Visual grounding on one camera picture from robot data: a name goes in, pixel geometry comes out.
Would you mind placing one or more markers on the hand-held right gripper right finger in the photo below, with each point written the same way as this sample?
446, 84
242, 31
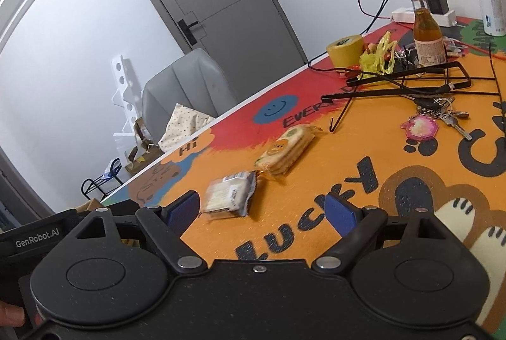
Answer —
340, 211

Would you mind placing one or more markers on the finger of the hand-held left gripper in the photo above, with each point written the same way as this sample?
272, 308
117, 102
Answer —
124, 209

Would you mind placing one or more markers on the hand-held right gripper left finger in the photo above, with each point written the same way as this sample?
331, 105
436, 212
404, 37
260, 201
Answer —
184, 211

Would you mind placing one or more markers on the clear white cake packet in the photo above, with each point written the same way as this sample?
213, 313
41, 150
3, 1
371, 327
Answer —
227, 193

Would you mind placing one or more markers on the person's left hand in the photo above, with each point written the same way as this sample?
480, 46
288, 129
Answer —
12, 314

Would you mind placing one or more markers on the black metal floor rack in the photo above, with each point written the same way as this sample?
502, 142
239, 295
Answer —
114, 167

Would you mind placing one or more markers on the brown paper clutter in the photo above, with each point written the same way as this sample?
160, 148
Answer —
142, 154

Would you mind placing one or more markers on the cartoon printed table mat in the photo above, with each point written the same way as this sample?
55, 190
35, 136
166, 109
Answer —
336, 150

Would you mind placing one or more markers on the yellow cracker packet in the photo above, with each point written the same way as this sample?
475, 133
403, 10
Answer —
284, 150

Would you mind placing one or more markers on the spotted cream cloth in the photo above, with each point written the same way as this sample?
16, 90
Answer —
182, 126

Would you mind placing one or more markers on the grey chair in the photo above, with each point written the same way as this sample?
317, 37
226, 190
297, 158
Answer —
189, 87

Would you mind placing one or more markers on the white holed rack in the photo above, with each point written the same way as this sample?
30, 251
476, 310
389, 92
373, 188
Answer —
118, 75

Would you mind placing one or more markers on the bunch of keys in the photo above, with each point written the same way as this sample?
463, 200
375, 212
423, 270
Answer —
454, 122

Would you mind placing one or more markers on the yellow plastic bag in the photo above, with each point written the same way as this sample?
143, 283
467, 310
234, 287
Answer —
375, 59

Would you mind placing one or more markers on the yellow tape roll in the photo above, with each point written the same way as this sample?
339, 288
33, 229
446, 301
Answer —
346, 51

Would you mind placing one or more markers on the amber glass bottle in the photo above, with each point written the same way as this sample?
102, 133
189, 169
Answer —
429, 43

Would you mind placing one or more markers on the white power strip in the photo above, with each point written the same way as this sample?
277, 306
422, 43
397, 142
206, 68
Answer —
403, 15

